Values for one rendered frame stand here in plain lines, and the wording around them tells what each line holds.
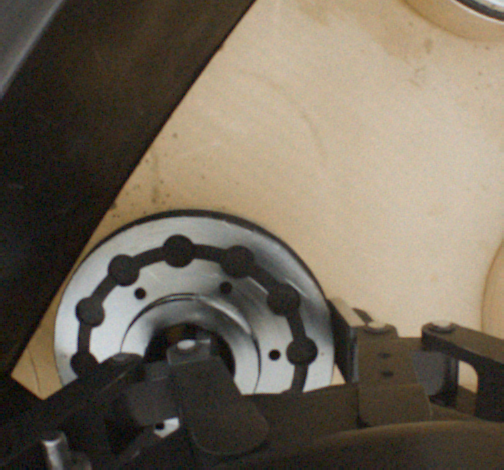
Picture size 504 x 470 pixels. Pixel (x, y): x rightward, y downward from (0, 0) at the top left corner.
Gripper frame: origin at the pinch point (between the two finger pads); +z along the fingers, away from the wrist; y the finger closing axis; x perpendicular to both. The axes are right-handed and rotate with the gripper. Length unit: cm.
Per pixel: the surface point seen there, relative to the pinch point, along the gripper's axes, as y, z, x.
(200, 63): -2.0, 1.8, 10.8
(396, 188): 5.6, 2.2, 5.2
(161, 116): -3.7, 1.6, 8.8
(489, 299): 9.7, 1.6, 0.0
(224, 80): -1.1, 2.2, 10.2
